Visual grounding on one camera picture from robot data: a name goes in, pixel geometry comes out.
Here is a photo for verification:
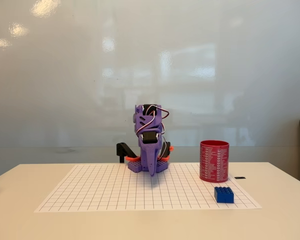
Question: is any blue toy brick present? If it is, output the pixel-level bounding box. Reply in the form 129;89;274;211
213;186;235;204

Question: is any red white black wrist cable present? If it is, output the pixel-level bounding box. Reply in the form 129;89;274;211
139;104;171;137

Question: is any white grid paper sheet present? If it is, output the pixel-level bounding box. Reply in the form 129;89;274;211
33;163;263;213

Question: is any black orange table clamp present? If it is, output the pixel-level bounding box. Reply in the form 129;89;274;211
160;141;175;162
116;141;141;163

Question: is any red printed cup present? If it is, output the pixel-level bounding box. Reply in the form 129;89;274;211
199;140;230;183

